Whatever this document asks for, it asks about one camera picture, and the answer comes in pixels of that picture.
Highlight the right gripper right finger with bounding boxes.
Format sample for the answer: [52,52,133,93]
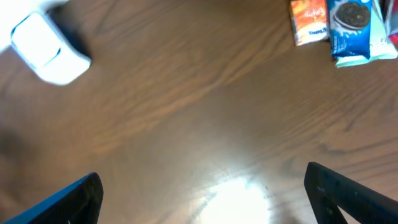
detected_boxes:
[304,162,397,224]

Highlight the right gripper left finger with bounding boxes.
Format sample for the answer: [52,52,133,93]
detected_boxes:
[5,172,104,224]

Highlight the blue snack wrapper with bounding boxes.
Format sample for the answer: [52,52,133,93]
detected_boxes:
[326,0,373,58]

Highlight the orange Kleenex tissue pack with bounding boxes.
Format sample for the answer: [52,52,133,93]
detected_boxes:
[289,0,329,46]

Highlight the purple Carefree pad pack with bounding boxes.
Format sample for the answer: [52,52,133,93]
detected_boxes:
[383,0,398,47]

